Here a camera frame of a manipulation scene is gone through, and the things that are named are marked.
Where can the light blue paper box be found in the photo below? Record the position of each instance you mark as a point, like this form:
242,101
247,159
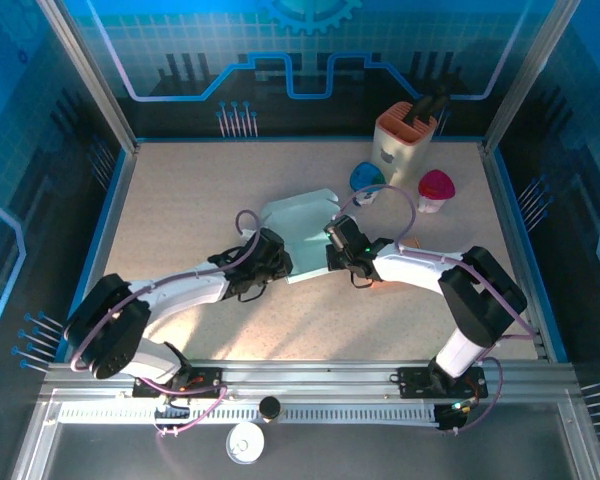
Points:
300,215

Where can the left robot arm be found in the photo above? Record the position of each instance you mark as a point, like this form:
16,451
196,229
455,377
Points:
190,295

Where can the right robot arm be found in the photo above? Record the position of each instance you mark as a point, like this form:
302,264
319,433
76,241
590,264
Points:
415,267

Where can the white cup with blue lid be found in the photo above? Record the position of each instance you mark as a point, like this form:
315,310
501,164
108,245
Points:
362,175

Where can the white cup with pink lid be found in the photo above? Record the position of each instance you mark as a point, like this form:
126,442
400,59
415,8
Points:
436,184

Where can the beige knife block orange top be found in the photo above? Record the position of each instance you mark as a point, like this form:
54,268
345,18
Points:
405,145

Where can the white round lid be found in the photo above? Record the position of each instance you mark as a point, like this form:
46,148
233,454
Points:
245,442

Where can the small circuit board with LEDs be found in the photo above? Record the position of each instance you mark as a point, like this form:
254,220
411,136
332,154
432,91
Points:
455,407

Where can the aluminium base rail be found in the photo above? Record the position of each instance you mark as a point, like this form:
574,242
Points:
305,380

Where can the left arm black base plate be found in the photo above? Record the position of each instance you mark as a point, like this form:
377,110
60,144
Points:
205,380

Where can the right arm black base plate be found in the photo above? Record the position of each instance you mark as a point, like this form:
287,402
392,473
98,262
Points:
415,382

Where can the aluminium frame post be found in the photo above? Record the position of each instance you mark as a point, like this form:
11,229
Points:
525,75
90,75

